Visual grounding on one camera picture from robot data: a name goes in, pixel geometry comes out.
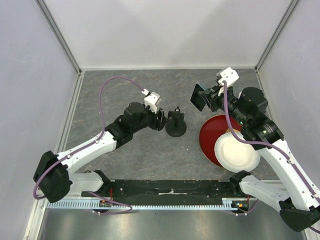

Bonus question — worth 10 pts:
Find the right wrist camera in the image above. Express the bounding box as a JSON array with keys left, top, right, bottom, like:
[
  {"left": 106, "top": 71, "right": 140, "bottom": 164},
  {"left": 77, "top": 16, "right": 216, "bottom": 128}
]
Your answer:
[{"left": 216, "top": 67, "right": 240, "bottom": 87}]

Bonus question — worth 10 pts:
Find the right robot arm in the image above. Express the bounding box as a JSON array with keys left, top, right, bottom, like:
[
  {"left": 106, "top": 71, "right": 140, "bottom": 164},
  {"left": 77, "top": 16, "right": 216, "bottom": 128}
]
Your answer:
[{"left": 190, "top": 83, "right": 320, "bottom": 232}]

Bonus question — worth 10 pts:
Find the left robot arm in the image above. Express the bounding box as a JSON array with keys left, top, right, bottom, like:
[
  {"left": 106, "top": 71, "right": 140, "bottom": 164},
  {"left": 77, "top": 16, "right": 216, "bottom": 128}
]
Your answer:
[{"left": 33, "top": 102, "right": 169, "bottom": 203}]

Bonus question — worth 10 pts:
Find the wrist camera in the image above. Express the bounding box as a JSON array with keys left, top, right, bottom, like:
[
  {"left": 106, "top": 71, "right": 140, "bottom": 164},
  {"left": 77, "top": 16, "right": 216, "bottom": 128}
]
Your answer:
[
  {"left": 216, "top": 67, "right": 240, "bottom": 87},
  {"left": 144, "top": 92, "right": 162, "bottom": 113}
]

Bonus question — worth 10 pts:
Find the white paper plate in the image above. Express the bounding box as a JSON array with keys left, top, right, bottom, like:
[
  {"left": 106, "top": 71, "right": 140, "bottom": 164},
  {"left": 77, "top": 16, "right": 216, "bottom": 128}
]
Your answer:
[{"left": 214, "top": 132, "right": 261, "bottom": 173}]

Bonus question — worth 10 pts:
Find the black phone stand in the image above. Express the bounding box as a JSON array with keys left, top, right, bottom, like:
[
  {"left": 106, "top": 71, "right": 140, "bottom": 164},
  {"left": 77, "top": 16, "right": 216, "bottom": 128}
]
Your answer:
[{"left": 165, "top": 106, "right": 187, "bottom": 138}]

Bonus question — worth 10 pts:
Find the red round tray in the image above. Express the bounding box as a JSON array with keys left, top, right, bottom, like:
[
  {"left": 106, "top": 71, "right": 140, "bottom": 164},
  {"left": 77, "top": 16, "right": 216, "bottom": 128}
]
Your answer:
[{"left": 198, "top": 114, "right": 230, "bottom": 168}]

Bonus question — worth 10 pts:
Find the yellow snack packet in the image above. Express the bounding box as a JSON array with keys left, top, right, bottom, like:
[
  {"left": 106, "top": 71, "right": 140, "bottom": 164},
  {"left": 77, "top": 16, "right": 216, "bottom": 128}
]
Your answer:
[{"left": 225, "top": 128, "right": 236, "bottom": 133}]

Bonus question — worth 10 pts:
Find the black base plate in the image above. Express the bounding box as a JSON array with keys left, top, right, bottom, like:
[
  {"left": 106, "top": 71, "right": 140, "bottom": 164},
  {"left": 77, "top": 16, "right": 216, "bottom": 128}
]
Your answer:
[{"left": 95, "top": 179, "right": 254, "bottom": 205}]

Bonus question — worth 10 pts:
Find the blue cable duct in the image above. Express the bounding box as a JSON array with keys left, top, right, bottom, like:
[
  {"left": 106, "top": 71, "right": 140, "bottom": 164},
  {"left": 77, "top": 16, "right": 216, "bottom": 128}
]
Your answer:
[{"left": 46, "top": 198, "right": 244, "bottom": 211}]

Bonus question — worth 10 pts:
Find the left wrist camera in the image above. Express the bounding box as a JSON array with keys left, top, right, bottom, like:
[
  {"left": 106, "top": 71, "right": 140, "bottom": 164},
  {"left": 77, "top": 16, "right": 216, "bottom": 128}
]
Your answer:
[{"left": 144, "top": 92, "right": 162, "bottom": 113}]

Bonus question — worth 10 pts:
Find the black smartphone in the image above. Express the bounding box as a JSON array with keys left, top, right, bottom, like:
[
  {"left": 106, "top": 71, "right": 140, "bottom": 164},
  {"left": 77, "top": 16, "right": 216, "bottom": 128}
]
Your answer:
[{"left": 190, "top": 82, "right": 208, "bottom": 112}]

